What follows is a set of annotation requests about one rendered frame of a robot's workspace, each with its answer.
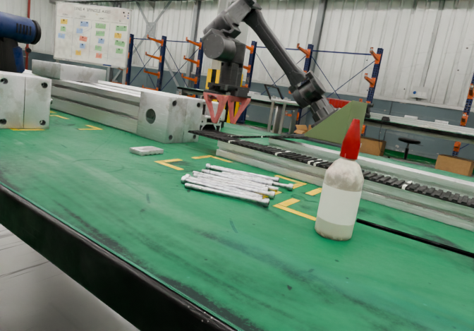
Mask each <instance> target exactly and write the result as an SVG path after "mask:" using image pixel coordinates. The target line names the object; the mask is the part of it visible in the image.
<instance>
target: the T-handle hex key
mask: <svg viewBox="0 0 474 331"><path fill-rule="evenodd" d="M356 222H357V223H360V224H364V225H367V226H369V227H374V228H376V229H381V230H383V231H387V232H390V233H393V234H396V235H399V236H403V237H406V238H409V239H412V240H415V241H419V242H422V243H426V244H429V245H431V246H435V247H438V248H442V249H444V250H448V251H451V252H454V253H458V254H461V255H465V256H468V257H470V258H474V253H471V252H468V251H464V250H461V249H458V248H454V247H451V246H448V245H444V244H442V243H437V242H435V241H431V240H428V239H424V238H421V237H419V236H414V235H412V234H407V233H405V232H402V231H398V230H395V229H391V228H389V227H384V226H382V225H379V224H375V223H372V222H368V221H365V220H363V219H358V218H357V220H356Z"/></svg>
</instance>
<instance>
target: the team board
mask: <svg viewBox="0 0 474 331"><path fill-rule="evenodd" d="M131 17H132V9H129V8H115V7H108V6H95V5H88V4H75V3H68V2H60V1H57V2H56V17H55V31H54V57H53V59H56V63H59V60H64V61H72V62H78V63H83V64H92V65H97V66H106V67H110V68H119V69H123V77H122V85H125V83H126V70H127V63H128V48H129V40H130V25H131Z"/></svg>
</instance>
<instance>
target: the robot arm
mask: <svg viewBox="0 0 474 331"><path fill-rule="evenodd" d="M256 1H257V0H236V1H235V2H234V3H233V4H231V5H230V6H229V7H228V8H227V9H226V10H223V11H222V12H221V13H220V14H219V15H218V16H217V17H216V18H215V19H214V20H213V21H212V22H211V23H210V24H209V25H208V26H207V27H206V28H205V29H204V30H203V34H204V36H203V37H202V38H201V40H202V42H203V52H204V53H205V56H206V57H208V58H210V59H214V60H217V61H222V62H221V68H220V74H219V83H211V82H208V83H207V87H208V88H209V90H204V91H203V96H204V99H205V101H206V104H207V107H208V109H209V113H210V116H211V120H212V123H214V124H217V122H218V120H219V118H220V116H221V113H222V112H223V109H224V107H225V104H226V102H227V100H228V106H229V117H230V122H231V124H235V123H236V122H237V120H238V118H239V116H240V115H241V113H242V112H243V110H244V109H245V108H246V107H247V106H248V104H249V103H250V100H251V96H248V93H249V91H250V88H243V87H241V78H242V73H243V64H244V58H245V50H246V45H245V44H243V43H242V42H240V41H239V40H236V39H235V38H236V37H237V36H239V35H240V34H241V31H240V29H239V28H238V26H239V23H240V22H244V23H246V24H247V25H248V26H250V27H251V28H252V29H253V30H254V32H255V33H256V34H257V36H258V37H259V38H260V40H261V41H262V43H263V44H264V45H265V46H266V48H267V49H268V51H269V52H270V54H271V55H272V56H273V57H274V59H275V60H276V62H277V63H278V64H279V66H280V67H281V69H282V70H283V71H284V73H285V74H286V76H287V78H288V80H289V83H290V86H289V87H288V90H289V91H290V92H291V94H292V96H293V98H294V100H295V101H296V103H297V104H298V105H299V106H300V107H301V108H303V109H304V108H305V107H307V106H308V105H310V108H309V110H310V111H311V113H312V115H313V116H312V118H313V119H314V121H315V123H314V124H313V125H312V126H311V128H314V127H315V126H316V125H318V124H319V123H321V122H322V121H324V120H325V119H326V118H328V117H329V116H331V115H332V114H333V113H335V112H337V111H338V110H340V108H338V109H335V108H334V107H333V105H332V104H330V103H329V102H328V101H327V98H326V97H325V96H324V93H326V92H327V91H326V90H325V88H324V86H323V84H322V83H321V82H320V80H319V79H318V78H317V77H316V76H315V74H314V73H313V72H312V71H308V72H307V73H306V72H304V71H303V70H302V69H301V68H300V67H299V66H298V65H297V64H296V62H295V61H294V60H293V59H292V57H291V56H290V54H289V53H288V52H287V51H286V49H285V48H284V46H283V44H282V43H281V42H280V41H279V39H278V38H277V36H276V35H275V34H274V33H273V31H272V30H271V28H270V27H269V26H268V24H267V22H266V21H265V19H264V17H263V14H262V12H261V10H262V8H261V6H260V5H259V4H258V3H257V2H256ZM307 77H308V78H309V79H308V80H307V81H305V82H304V83H303V84H302V85H301V86H299V87H298V84H299V83H300V82H302V81H303V80H305V79H306V78H307ZM227 92H230V93H231V94H230V95H227V96H225V94H226V93H227ZM221 94H223V95H221ZM212 100H218V101H219V104H218V108H217V113H216V116H214V110H213V106H212ZM234 102H241V106H240V108H239V110H238V111H237V113H236V115H235V117H233V107H234Z"/></svg>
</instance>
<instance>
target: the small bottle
mask: <svg viewBox="0 0 474 331"><path fill-rule="evenodd" d="M359 150H360V119H353V120H352V122H351V125H350V127H349V129H348V131H347V133H346V136H345V138H344V140H343V142H342V146H341V152H340V157H341V158H340V159H338V160H335V161H334V162H333V163H332V165H331V166H330V167H329V168H328V169H327V170H326V173H325V177H324V182H323V186H322V192H321V196H320V203H319V207H318V211H317V218H316V222H315V231H316V232H317V233H318V234H319V235H321V236H323V237H325V238H328V239H331V240H335V241H347V240H349V239H350V238H351V236H352V233H353V227H354V224H355V220H356V215H357V211H358V206H359V202H360V196H361V193H362V188H363V182H364V177H363V173H362V171H361V168H360V165H359V164H358V163H357V162H356V160H357V159H358V153H359Z"/></svg>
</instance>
